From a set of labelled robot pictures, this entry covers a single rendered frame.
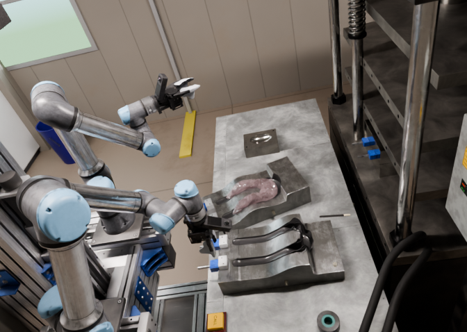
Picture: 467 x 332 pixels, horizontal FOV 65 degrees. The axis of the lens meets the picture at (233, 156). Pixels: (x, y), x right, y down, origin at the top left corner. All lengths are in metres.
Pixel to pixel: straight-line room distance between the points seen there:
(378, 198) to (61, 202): 1.42
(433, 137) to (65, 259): 1.20
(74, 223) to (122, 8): 3.20
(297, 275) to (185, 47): 2.97
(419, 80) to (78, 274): 1.07
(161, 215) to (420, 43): 0.91
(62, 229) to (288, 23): 3.34
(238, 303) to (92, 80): 3.33
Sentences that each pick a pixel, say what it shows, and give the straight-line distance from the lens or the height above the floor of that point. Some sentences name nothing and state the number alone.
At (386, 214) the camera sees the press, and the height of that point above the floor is 0.78.
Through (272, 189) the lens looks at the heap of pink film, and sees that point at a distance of 1.80.
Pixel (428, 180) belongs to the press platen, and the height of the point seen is 1.04.
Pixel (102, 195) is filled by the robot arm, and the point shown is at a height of 1.47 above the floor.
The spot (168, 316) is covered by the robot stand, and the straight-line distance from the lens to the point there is 2.38.
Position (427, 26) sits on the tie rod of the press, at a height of 1.73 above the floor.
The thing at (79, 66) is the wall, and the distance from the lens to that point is 4.37.
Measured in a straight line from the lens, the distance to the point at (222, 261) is 1.57.
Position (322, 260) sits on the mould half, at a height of 0.86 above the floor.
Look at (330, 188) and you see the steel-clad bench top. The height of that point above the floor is 0.80.
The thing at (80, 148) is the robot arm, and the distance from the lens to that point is 1.63.
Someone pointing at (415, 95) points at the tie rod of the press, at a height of 1.52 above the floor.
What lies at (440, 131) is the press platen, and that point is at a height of 1.29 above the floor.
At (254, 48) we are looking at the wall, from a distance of 4.01.
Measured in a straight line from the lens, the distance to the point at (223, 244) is 1.62.
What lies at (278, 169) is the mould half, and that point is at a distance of 1.89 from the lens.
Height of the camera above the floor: 2.17
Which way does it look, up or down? 38 degrees down
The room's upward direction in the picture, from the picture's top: 16 degrees counter-clockwise
